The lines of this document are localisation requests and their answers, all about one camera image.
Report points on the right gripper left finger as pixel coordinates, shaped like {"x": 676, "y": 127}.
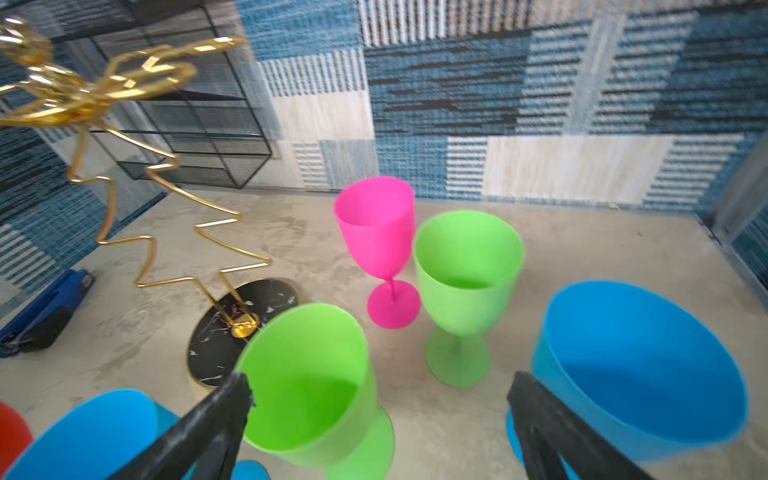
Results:
{"x": 204, "y": 444}

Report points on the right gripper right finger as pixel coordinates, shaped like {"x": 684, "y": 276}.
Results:
{"x": 550, "y": 440}

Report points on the blue plastic wine glass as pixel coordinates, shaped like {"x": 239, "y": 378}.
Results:
{"x": 98, "y": 438}
{"x": 646, "y": 375}

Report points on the green plastic wine glass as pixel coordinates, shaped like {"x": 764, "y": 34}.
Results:
{"x": 315, "y": 394}
{"x": 467, "y": 265}

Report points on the red plastic wine glass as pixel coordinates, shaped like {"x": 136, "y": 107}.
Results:
{"x": 15, "y": 437}

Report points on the magenta plastic wine glass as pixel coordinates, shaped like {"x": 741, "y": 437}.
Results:
{"x": 376, "y": 217}

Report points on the black mesh shelf rack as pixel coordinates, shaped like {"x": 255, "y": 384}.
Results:
{"x": 212, "y": 124}

